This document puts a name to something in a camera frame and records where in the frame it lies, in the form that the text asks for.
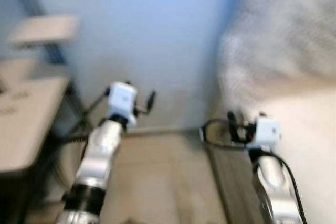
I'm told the white quilted mattress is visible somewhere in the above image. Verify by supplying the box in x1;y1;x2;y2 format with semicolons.
210;85;336;224

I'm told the grey speckled blanket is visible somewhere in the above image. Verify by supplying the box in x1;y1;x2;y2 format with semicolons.
218;0;336;112

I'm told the beige shelf board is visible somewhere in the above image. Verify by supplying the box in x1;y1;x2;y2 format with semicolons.
8;15;80;46

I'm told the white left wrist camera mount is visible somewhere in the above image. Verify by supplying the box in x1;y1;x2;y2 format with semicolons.
108;81;139;129

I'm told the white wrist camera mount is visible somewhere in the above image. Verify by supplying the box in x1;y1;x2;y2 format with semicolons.
108;81;139;129
247;114;282;151

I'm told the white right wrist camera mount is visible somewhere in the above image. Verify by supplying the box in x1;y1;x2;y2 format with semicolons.
247;114;282;151

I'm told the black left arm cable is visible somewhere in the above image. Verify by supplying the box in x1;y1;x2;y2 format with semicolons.
50;89;111;146

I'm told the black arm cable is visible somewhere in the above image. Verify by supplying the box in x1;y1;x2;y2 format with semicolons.
201;118;308;224
50;89;111;146

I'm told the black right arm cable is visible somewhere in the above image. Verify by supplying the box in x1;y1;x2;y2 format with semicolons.
201;118;308;224

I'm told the beige desk with black frame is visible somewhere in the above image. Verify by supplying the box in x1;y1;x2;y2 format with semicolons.
0;59;90;224

